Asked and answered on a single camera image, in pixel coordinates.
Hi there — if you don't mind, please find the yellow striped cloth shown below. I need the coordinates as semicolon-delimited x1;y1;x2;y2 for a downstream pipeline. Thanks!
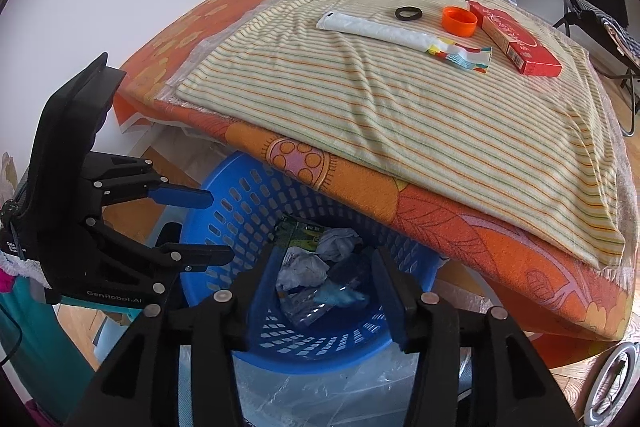
175;0;628;270

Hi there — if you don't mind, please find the white ring light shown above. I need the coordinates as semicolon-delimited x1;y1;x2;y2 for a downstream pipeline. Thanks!
585;339;640;427

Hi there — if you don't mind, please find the striped cloth on chair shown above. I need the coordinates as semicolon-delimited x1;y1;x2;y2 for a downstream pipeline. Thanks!
587;0;640;68

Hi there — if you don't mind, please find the red flat cardboard box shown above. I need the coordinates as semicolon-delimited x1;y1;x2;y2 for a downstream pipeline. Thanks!
467;1;562;78

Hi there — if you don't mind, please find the green drink carton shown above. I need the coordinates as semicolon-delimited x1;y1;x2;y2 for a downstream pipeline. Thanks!
275;216;326;253

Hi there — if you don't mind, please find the blue plastic basket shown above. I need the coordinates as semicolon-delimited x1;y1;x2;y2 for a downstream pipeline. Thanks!
179;152;446;362

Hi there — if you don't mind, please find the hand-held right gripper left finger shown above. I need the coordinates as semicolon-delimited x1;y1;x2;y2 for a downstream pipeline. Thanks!
65;244;281;427

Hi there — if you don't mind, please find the clear plastic bottle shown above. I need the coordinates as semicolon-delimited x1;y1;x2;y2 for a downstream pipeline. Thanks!
280;284;368;329

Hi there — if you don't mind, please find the blue snack wrapper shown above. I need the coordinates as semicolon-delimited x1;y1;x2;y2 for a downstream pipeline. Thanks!
325;254;376;308

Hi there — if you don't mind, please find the teal cloth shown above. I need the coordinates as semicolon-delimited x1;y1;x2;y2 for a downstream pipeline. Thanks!
0;287;101;408

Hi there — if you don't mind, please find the clear plastic sheet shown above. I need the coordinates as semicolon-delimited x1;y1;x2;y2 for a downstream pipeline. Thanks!
177;342;473;427

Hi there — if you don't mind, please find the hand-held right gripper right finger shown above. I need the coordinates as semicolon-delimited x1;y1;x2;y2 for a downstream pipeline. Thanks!
371;247;568;427

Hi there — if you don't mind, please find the orange plastic cap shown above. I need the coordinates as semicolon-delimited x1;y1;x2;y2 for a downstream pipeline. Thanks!
442;7;478;38

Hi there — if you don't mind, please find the white colourful squeeze tube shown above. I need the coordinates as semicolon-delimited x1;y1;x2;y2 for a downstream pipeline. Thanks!
316;10;493;75

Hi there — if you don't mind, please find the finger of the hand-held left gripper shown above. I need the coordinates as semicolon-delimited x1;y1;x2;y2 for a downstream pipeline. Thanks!
82;151;214;210
84;216;235;297

